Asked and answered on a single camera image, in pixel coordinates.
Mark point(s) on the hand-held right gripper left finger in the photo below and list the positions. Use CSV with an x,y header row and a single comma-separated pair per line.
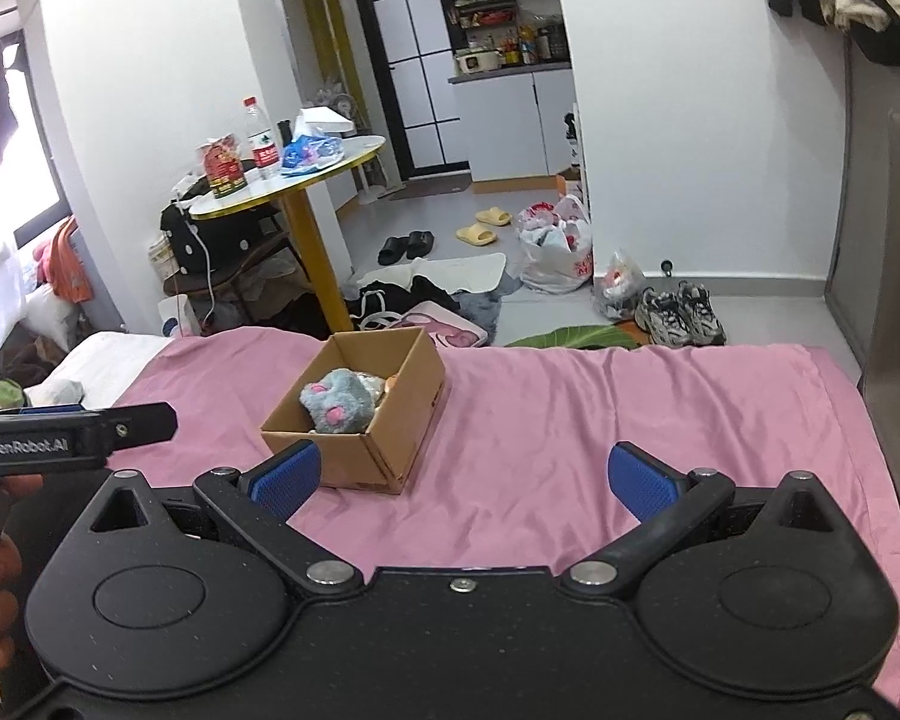
x,y
289,476

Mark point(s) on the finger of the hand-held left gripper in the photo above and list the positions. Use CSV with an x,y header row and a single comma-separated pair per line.
x,y
146,427

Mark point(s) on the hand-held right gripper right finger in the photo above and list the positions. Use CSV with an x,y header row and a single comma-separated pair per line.
x,y
641,480

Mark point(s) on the grey fluffy plush toy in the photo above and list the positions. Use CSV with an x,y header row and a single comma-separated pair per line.
x,y
337,401

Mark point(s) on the brown cardboard box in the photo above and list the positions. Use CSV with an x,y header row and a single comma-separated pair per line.
x,y
390,435

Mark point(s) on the white bedding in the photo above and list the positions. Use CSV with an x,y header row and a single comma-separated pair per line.
x,y
97,364

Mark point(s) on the pink blanket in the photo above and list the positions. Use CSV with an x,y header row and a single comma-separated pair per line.
x,y
540,420

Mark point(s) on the green leaf cartoon rug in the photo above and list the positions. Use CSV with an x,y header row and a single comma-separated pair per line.
x,y
570,336

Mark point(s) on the grey sneaker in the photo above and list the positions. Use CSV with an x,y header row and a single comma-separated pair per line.
x,y
660,315
701,311

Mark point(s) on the orange clothing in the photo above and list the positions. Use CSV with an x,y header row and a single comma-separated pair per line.
x,y
67,262

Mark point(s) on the clear plastic bag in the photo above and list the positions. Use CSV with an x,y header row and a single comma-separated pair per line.
x,y
619,285

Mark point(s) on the black polka dot bag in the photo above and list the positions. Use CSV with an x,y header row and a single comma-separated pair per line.
x,y
217,236

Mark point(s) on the pink cartoon cushion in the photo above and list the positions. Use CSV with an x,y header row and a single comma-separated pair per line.
x,y
450,326

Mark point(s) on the round gold-rimmed table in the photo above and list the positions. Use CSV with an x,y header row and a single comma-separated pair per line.
x,y
315,255

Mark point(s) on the black clothing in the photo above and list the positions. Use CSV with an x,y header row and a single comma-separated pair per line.
x,y
427,292

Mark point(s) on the grey fluffy rug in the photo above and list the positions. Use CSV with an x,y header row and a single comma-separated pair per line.
x,y
484,307

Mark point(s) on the white red plastic bag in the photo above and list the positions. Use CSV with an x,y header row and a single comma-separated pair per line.
x,y
555,247

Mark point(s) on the black slipper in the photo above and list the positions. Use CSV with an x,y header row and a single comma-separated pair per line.
x,y
394,249
420,244

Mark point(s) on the white floor mat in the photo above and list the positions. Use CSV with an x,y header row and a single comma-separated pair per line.
x,y
457,270

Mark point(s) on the yellow slipper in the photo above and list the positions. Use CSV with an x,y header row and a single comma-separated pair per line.
x,y
476,234
493,217

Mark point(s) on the clear water bottle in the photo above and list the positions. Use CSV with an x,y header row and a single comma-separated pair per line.
x,y
262,142

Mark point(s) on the blue plastic packets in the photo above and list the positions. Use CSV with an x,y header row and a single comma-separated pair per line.
x,y
311,154

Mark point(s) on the grey bed headboard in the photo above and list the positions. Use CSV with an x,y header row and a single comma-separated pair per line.
x,y
885,240

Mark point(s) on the white tissue box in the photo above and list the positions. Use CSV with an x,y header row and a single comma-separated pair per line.
x,y
321,121

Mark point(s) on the small white fan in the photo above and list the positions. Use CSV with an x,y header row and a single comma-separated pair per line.
x,y
345,106

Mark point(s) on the white kitchen cabinet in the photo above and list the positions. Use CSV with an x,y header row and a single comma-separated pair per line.
x,y
510,120

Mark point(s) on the black-framed glass door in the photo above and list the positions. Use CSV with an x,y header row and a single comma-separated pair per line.
x,y
412,75

